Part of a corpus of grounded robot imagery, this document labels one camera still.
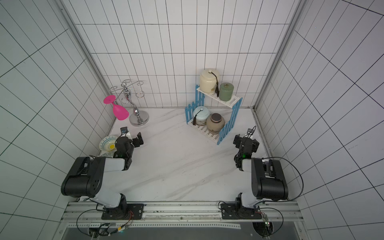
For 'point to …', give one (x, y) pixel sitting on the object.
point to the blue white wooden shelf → (235, 103)
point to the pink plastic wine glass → (120, 112)
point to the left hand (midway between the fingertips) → (133, 136)
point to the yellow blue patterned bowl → (108, 143)
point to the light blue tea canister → (200, 115)
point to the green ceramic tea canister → (226, 91)
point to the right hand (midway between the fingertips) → (242, 134)
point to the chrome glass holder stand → (137, 118)
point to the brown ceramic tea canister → (215, 123)
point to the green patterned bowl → (107, 151)
